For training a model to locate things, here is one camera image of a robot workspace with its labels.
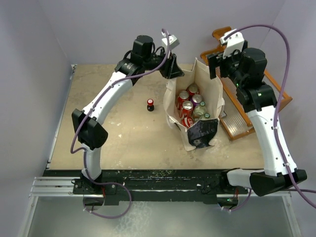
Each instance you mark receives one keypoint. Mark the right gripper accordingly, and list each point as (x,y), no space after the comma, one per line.
(215,59)

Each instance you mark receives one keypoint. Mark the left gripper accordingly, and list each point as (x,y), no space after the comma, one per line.
(171,69)

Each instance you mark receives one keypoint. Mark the cream canvas tote bag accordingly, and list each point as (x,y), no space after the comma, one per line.
(202,132)

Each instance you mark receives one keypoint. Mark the red cola can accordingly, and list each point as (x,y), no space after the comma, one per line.
(182,96)

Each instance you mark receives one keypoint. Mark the purple soda can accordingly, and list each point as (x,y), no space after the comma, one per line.
(196,99)

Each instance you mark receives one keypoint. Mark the clear green-capped glass bottle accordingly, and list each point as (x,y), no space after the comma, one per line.
(199,110)

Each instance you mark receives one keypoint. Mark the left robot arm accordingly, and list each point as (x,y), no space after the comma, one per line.
(143,59)

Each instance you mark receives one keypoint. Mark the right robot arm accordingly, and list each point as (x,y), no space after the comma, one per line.
(280,171)

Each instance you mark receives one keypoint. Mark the small dark red-capped bottle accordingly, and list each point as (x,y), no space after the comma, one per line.
(150,105)

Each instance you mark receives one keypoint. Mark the orange wooden rack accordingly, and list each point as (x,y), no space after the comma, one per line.
(251,87)

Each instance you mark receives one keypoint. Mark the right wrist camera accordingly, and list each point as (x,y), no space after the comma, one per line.
(233,43)

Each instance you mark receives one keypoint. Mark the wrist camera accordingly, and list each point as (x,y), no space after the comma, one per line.
(173,42)
(233,43)

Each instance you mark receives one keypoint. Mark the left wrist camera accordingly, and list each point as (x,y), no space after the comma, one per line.
(173,42)

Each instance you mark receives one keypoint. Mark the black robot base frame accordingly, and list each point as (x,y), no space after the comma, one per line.
(171,185)

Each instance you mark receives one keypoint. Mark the aluminium rail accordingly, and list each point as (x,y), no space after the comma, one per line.
(53,187)

